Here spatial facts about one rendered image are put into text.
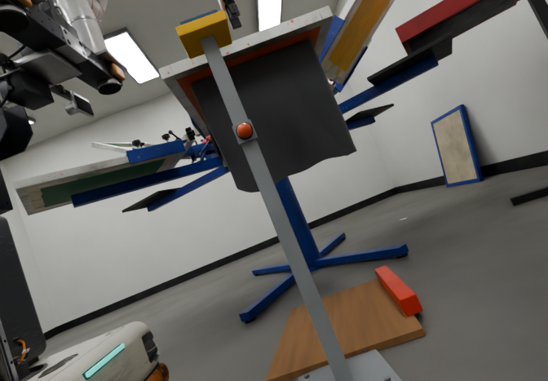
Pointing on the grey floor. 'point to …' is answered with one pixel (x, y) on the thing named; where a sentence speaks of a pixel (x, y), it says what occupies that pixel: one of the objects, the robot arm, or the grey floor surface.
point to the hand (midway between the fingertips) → (235, 18)
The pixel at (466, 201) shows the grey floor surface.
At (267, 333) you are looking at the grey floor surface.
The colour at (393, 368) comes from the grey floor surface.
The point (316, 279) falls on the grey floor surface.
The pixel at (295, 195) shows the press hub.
